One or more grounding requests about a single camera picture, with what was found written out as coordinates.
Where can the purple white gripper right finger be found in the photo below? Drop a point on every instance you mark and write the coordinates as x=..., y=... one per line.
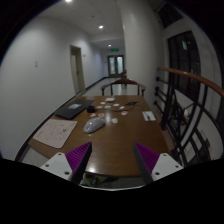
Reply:
x=154, y=166

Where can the green exit sign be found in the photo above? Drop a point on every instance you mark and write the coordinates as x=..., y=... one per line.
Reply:
x=115, y=50

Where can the grey computer mouse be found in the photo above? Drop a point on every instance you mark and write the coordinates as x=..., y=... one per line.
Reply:
x=94, y=124

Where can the white notepad with pen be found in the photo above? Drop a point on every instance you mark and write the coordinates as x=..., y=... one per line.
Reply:
x=148, y=116

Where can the white side door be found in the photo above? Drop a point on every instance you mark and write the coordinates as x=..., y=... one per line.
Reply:
x=77, y=69

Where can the white oval disc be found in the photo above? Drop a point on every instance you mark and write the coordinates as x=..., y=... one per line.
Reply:
x=114, y=120

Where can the double glass door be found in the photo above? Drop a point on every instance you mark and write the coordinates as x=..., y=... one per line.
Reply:
x=115, y=65

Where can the wooden stair handrail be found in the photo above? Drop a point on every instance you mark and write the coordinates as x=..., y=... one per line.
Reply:
x=200, y=79

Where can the black metal railing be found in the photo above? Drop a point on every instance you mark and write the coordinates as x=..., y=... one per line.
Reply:
x=195, y=131

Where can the white card at far end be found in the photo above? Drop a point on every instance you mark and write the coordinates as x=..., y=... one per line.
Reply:
x=110, y=99

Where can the wooden chair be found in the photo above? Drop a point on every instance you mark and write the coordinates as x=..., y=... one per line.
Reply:
x=124, y=81

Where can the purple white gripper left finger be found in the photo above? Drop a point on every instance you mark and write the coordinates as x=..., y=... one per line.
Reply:
x=70, y=166

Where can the small black box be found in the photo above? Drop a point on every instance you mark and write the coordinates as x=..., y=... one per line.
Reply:
x=90, y=109

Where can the light patterned mouse pad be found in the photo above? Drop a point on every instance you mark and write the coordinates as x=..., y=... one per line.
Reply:
x=54, y=133

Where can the black laptop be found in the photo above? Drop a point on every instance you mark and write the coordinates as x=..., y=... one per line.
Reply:
x=70, y=110

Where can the round white pink disc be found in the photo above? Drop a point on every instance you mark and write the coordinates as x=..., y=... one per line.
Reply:
x=124, y=113

